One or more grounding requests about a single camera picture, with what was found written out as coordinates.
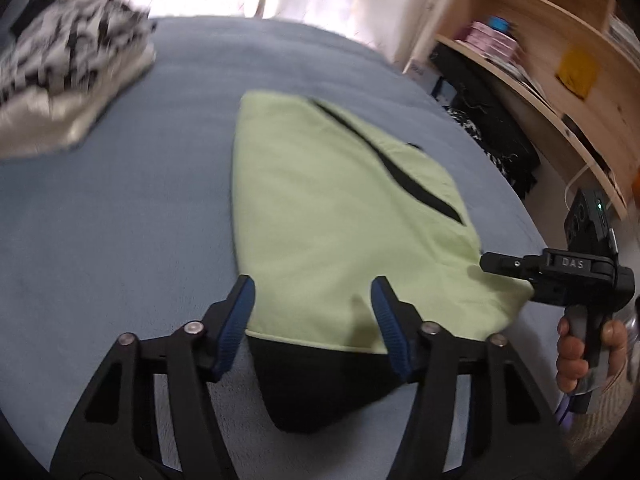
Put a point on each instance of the cream fluffy blanket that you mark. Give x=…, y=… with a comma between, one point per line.
x=65, y=115

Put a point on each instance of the wooden shelf unit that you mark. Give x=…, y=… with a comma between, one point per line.
x=570, y=15

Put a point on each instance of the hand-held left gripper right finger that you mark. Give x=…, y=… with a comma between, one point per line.
x=395, y=330

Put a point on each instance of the stack of magazines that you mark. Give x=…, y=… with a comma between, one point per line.
x=520, y=75

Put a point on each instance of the blue bed sheet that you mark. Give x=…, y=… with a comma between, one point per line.
x=125, y=220

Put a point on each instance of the person's right hand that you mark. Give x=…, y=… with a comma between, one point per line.
x=570, y=360

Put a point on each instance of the stack of pink boxes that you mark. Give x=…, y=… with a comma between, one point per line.
x=487, y=42

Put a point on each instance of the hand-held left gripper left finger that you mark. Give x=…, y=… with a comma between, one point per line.
x=232, y=330

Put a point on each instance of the green and black jacket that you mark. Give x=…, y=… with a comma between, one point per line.
x=325, y=200

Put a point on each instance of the blue round tin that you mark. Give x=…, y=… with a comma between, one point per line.
x=499, y=25

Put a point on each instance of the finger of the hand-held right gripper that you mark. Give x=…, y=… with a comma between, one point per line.
x=505, y=264

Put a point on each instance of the black bag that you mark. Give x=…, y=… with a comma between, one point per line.
x=480, y=110

